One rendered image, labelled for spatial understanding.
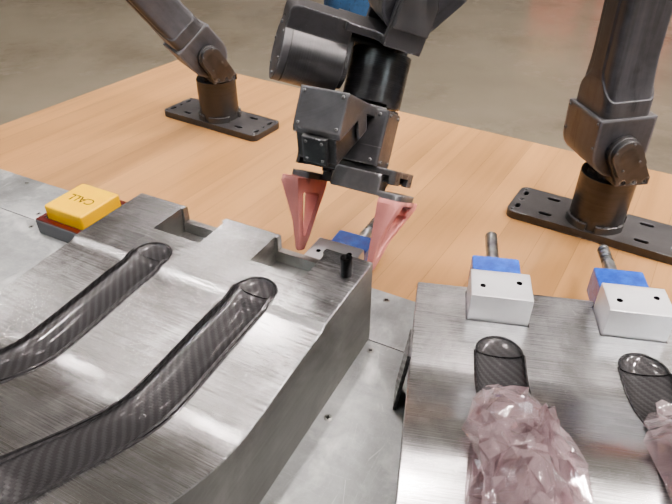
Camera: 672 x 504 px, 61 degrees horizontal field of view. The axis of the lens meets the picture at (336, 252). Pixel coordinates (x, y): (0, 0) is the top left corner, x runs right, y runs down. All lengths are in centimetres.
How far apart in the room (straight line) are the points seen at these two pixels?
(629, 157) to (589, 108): 7
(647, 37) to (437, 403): 41
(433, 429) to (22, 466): 23
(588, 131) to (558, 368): 29
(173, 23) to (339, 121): 49
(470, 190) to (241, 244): 38
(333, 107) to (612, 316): 28
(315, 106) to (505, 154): 49
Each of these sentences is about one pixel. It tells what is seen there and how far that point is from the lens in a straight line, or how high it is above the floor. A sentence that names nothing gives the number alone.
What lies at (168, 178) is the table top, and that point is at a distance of 84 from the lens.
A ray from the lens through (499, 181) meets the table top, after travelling 83.
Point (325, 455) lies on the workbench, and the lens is 47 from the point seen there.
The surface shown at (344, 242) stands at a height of 84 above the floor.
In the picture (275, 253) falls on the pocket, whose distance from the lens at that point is 54.
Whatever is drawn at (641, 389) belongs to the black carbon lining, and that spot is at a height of 85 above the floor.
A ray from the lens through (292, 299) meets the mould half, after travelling 45.
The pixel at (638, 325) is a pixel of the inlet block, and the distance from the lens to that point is 52.
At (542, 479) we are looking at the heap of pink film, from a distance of 33.
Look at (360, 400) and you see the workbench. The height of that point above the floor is 80.
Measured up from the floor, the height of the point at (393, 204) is 92.
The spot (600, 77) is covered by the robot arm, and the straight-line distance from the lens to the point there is 66.
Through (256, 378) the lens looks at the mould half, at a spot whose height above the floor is 88.
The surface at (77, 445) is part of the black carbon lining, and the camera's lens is 38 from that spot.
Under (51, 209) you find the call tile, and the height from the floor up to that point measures 83.
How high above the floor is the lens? 119
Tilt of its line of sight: 36 degrees down
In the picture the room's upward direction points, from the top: straight up
